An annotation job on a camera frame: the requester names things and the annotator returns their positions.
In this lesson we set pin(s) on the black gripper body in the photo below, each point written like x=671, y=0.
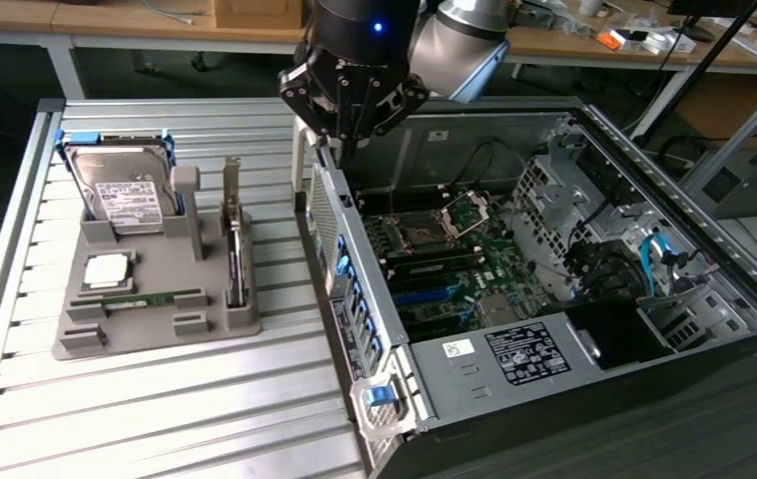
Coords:
x=351, y=30

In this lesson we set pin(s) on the graphics card with metal bracket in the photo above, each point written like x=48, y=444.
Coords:
x=236, y=259

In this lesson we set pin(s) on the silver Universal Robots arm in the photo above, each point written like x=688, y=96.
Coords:
x=458, y=45

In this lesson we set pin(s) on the brown cardboard box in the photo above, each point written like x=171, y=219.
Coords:
x=258, y=12

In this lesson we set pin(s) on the metal socket cover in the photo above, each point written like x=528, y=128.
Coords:
x=475, y=198

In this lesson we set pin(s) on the open black PC case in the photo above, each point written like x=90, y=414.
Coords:
x=324, y=214

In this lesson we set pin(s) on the CPU socket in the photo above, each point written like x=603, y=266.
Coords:
x=424, y=232

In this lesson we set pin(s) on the perforated metal drive cage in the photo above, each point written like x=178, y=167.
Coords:
x=551, y=194

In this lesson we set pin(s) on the silver hard disk drive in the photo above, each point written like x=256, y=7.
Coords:
x=126, y=174

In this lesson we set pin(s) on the black RAM stick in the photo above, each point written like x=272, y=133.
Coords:
x=431, y=264

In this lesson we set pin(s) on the small orange box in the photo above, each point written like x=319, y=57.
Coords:
x=611, y=40

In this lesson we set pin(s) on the white cup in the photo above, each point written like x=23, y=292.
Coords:
x=591, y=6

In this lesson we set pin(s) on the blue disk carrier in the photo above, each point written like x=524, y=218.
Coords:
x=86, y=137

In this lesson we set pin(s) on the green motherboard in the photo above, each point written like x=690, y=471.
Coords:
x=504, y=269

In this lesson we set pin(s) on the blue expansion slot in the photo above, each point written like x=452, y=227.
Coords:
x=418, y=298

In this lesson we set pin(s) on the small white box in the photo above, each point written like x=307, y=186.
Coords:
x=667, y=44

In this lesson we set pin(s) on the grey chipset heatsink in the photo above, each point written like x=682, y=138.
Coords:
x=502, y=309

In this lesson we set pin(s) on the wooden desk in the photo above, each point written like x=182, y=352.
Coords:
x=731, y=57
x=19, y=20

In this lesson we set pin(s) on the silver CPU chip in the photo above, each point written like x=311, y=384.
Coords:
x=107, y=272

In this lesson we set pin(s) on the black monitor stand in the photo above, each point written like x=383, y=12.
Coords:
x=698, y=32

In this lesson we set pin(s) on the green RAM stick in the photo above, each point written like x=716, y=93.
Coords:
x=146, y=298

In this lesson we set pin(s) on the black slanted pole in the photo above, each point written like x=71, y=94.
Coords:
x=716, y=50

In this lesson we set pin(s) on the grey plastic parts rack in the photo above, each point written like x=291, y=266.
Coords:
x=152, y=329

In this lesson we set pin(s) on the grey computer tower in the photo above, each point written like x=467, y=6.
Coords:
x=751, y=184

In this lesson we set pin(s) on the grey power supply unit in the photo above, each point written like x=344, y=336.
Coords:
x=458, y=384

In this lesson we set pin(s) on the blue case latch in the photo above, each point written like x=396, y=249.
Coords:
x=378, y=395

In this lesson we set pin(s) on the metal disk bay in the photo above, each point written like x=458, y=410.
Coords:
x=698, y=319

